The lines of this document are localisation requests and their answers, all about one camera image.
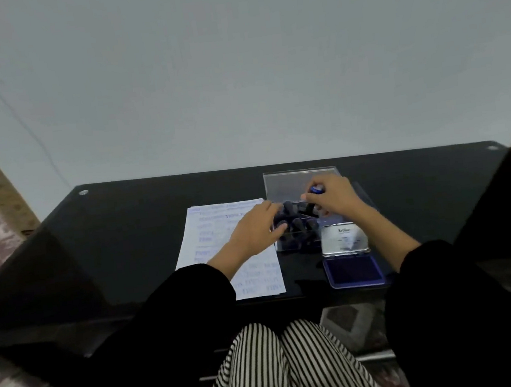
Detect person's left hand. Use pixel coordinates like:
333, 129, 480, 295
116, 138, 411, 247
224, 198, 291, 262

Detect person's right hand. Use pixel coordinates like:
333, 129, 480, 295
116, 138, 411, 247
299, 170, 370, 224

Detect clear plastic stamp box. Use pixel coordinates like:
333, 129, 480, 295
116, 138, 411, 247
263, 161, 382, 258

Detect person's left forearm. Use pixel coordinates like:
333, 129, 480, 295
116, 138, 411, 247
16, 240, 262, 387

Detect person's right forearm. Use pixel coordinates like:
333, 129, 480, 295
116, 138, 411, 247
353, 192, 511, 387

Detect pile of dark blue stamps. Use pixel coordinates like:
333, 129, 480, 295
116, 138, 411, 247
271, 198, 324, 254

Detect white stamped paper sheet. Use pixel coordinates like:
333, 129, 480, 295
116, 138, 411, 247
168, 197, 287, 308

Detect blue ink pad tin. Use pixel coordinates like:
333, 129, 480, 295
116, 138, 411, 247
318, 219, 387, 292

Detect patterned floor rug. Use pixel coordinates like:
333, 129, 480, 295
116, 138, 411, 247
318, 300, 392, 359

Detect person's striped trousers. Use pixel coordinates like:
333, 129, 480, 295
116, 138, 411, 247
193, 309, 391, 387

